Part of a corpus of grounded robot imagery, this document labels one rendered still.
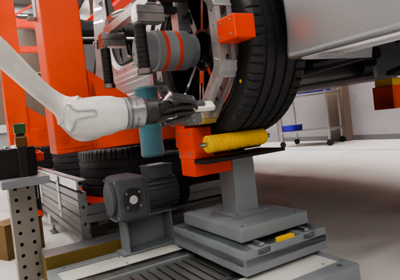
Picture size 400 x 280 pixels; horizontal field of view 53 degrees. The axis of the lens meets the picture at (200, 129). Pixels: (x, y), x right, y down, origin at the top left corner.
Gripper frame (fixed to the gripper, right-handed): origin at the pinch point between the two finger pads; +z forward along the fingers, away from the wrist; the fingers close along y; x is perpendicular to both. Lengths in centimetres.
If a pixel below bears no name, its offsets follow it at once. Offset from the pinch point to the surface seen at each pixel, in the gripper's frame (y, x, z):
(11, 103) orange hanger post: -163, 200, -28
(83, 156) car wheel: -83, 61, -13
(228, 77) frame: 8.5, 2.9, 7.8
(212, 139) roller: -12.5, -3.1, 5.9
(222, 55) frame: 14.3, 6.1, 5.2
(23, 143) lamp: -44, 37, -46
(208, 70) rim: -3.0, 22.3, 14.6
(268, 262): -34, -40, 15
